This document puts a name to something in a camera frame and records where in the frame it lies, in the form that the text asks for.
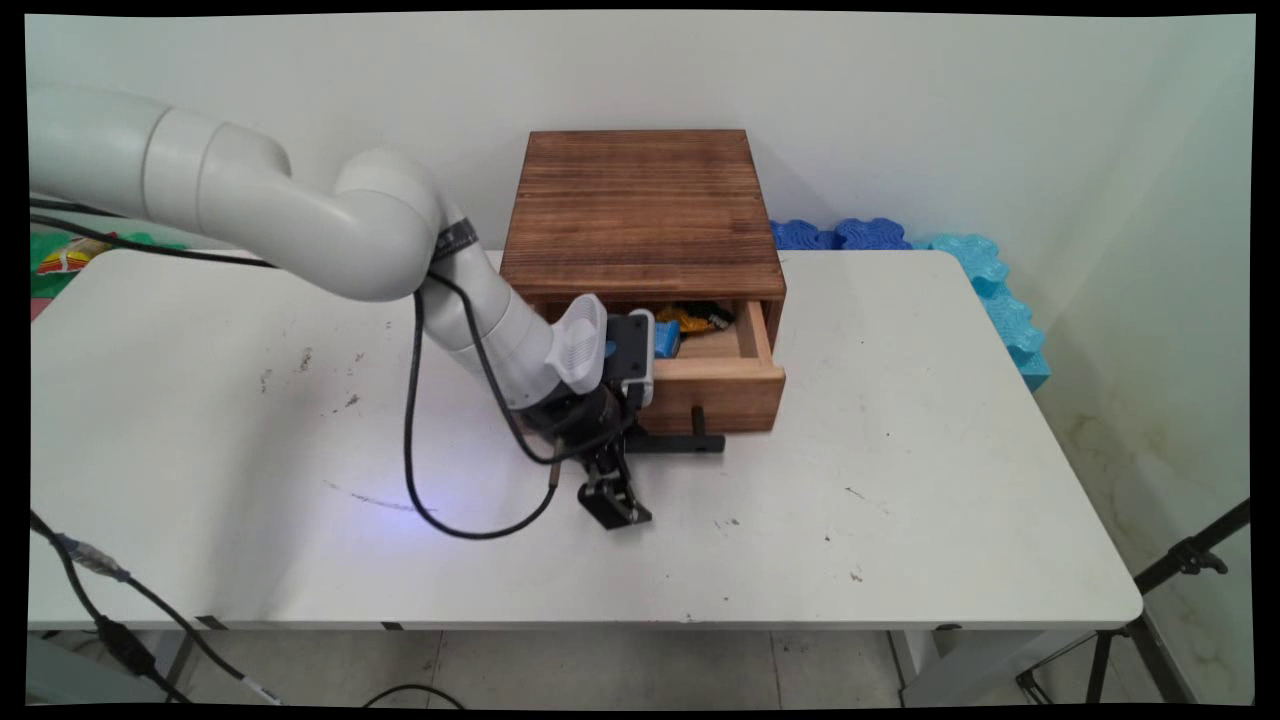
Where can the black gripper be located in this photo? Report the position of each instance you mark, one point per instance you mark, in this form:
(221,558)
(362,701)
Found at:
(580,415)

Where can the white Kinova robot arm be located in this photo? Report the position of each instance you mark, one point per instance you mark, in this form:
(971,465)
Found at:
(300,220)

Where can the blue packet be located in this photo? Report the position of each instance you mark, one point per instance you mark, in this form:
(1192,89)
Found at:
(667,340)

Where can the yellow snack packet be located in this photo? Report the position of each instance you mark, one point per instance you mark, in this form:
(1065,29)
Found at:
(695,317)

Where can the brown wooden drawer cabinet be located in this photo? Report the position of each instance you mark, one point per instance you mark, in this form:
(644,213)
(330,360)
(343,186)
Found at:
(640,205)

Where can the dark blue foam mat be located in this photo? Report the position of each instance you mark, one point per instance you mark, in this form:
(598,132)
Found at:
(840,236)

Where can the white table leg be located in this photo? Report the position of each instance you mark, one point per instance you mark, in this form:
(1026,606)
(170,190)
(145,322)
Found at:
(925,660)

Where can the light blue foam mat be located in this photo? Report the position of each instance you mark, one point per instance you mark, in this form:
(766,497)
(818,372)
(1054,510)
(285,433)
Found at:
(1005,310)

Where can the grey table leg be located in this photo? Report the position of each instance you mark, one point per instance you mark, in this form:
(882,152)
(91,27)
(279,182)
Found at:
(180,662)

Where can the black tripod stand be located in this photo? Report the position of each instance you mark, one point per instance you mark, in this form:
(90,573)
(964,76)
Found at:
(1150,590)

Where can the red yellow snack bag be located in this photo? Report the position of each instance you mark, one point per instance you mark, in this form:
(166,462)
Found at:
(70,255)

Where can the green foam mat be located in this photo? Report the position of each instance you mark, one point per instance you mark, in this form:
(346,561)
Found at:
(45,280)

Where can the white grey wrist camera box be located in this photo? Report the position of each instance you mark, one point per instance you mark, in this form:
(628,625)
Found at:
(630,355)

